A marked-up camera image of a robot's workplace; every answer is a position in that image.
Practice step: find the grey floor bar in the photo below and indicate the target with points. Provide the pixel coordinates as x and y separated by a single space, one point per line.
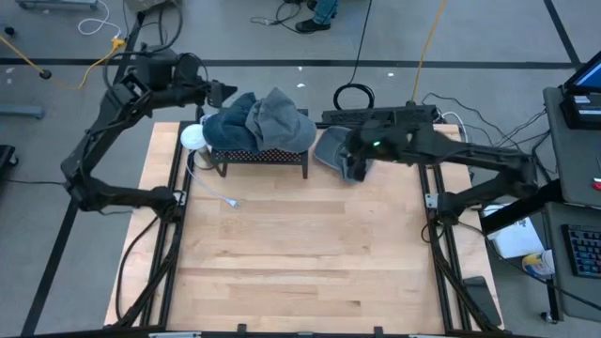
21 111

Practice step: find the can with yellow label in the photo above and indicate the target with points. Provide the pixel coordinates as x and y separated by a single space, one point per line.
540 264

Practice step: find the black keyboard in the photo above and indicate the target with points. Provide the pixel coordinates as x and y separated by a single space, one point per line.
584 251

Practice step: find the white paper box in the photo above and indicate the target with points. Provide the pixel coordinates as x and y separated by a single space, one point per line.
516 239

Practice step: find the grey floor base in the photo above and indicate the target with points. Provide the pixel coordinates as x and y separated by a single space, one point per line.
56 4

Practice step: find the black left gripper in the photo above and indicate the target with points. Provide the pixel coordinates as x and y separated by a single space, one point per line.
197 87

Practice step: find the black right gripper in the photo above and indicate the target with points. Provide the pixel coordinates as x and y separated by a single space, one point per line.
359 143

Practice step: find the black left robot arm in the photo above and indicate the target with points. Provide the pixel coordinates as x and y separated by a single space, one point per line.
101 133

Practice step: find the black device box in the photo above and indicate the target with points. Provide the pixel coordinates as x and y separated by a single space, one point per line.
582 115

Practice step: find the grey desk top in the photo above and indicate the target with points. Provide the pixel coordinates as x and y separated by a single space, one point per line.
573 296
577 159

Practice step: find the black perforated metal panel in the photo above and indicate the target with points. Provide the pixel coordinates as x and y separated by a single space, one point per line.
357 114

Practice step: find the black floor puck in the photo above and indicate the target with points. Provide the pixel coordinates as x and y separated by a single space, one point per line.
9 31
45 73

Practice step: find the black flat phone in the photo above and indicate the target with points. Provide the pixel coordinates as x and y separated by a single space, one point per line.
481 300

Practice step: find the grey floor object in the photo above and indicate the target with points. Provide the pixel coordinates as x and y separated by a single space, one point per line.
150 4

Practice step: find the black metal beam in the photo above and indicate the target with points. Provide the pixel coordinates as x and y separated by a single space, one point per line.
521 209

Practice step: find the white round device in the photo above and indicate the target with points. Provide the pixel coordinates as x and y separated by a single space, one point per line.
192 137

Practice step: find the black aluminium table frame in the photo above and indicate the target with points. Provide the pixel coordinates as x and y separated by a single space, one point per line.
170 277

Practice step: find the black floor caster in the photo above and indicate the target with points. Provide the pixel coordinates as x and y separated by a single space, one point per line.
5 157

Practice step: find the person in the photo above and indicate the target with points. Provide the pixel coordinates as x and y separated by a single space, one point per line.
324 11

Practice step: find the black perforated metal rack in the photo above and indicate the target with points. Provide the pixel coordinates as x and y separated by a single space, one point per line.
282 156

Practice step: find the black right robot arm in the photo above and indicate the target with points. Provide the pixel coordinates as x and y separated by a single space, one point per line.
469 155

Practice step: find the laptop with blue screen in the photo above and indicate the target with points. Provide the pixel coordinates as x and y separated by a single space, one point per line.
589 75

